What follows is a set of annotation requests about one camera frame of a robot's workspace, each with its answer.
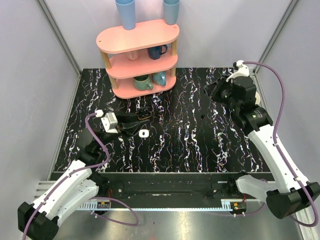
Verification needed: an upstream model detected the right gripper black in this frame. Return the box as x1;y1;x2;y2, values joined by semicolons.
203;73;240;112

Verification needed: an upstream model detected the black earbud charging case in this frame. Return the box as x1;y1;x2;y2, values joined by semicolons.
136;107;152;121

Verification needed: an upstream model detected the white earbud charging case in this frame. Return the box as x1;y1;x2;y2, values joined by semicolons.
138;129;150;139

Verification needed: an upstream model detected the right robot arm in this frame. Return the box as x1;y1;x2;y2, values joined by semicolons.
204;75;320;219

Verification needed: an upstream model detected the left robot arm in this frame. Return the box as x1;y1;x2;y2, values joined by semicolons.
17;108;152;240

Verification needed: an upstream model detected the green ceramic mug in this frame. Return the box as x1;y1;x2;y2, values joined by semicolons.
133;74;154;91

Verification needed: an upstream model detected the cream bowl green outside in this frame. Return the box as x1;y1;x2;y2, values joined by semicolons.
255;92;261;105

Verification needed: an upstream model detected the light blue butterfly mug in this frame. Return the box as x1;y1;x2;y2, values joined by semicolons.
152;71;167;87

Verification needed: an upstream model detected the pink three-tier shelf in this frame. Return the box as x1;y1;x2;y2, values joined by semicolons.
96;19;180;99

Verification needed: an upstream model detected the dark blue mug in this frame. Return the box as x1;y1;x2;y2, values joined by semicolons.
147;44;168;60

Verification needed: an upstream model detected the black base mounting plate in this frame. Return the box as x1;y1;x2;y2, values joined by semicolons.
104;172;249;211

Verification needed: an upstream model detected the pink mug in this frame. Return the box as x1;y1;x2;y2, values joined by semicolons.
127;50;139;61

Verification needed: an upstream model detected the right light blue cup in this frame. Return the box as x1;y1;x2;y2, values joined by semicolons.
163;0;180;25

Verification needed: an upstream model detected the light blue cup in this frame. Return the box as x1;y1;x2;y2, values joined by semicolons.
163;0;180;25
115;0;136;30

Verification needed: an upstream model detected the left light blue cup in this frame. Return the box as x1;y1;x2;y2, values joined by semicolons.
115;0;136;30

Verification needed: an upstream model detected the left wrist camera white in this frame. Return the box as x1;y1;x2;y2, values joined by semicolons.
95;109;119;134

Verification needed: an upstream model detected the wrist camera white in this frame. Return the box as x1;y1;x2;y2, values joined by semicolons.
95;109;119;134
226;60;250;82

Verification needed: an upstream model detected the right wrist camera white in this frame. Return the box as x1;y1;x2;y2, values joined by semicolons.
226;60;250;82

